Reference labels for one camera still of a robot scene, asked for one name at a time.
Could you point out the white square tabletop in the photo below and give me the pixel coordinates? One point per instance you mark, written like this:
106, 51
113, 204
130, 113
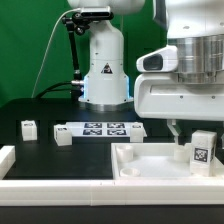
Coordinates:
155, 162

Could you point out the black camera on mount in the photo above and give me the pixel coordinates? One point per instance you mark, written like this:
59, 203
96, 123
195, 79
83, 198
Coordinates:
93, 14

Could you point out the white U-shaped fence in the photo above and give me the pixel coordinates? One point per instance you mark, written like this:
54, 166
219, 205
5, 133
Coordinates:
102, 192

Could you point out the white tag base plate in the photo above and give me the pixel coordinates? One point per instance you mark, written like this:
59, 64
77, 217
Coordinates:
102, 129

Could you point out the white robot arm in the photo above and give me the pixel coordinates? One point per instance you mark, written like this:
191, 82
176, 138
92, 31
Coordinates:
182, 81

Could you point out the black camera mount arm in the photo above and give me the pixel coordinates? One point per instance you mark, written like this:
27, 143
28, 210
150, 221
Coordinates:
76, 90

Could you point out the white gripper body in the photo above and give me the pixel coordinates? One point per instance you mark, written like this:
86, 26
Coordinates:
159, 94

